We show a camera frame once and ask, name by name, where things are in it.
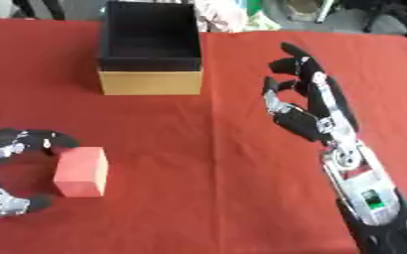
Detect black chair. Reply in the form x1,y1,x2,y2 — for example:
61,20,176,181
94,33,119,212
342,0,407,38

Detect red rectangular block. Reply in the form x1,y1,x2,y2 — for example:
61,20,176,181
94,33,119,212
52,146,110,198

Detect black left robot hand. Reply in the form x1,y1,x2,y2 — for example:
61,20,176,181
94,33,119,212
0,127,82,218

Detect black tripod legs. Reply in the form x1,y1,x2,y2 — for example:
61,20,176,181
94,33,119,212
10,0,68,21

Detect tan cardboard box black inside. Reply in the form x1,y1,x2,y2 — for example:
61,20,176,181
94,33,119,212
95,0,205,96

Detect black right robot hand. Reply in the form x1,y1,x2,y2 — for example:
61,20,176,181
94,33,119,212
260,42,360,143

